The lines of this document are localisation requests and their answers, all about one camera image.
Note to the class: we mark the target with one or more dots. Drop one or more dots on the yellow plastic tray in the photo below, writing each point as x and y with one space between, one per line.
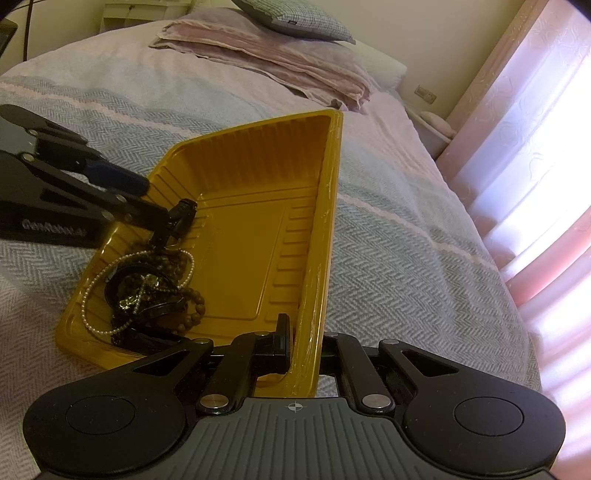
240 240

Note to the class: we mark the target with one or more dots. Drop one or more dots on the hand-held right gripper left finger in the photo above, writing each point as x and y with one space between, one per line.
285 344

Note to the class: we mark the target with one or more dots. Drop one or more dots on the white nightstand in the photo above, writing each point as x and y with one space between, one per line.
438 129

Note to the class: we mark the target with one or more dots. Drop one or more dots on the white pillow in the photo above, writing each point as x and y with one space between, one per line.
383 64

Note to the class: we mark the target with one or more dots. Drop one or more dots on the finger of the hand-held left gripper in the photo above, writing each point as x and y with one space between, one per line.
120 177
138 212

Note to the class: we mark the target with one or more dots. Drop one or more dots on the grey checkered pillow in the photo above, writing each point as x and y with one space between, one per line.
300 18

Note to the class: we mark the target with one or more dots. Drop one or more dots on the dark screen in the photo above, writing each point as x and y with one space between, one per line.
7 41

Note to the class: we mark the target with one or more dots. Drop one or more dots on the folded pink cloth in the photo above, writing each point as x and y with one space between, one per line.
286 60

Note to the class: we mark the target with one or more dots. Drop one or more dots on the pale pink bed sheet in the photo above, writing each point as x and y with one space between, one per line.
115 60

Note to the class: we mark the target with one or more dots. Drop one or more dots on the pink curtain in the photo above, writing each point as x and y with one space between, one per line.
531 161

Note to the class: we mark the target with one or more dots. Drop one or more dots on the wall socket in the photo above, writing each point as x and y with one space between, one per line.
425 93

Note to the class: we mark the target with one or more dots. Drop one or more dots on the white shelf unit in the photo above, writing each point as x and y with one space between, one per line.
143 11

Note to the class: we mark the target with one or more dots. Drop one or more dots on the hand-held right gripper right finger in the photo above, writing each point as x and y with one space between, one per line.
344 353

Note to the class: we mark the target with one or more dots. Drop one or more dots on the black wristwatch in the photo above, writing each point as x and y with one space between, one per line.
147 309

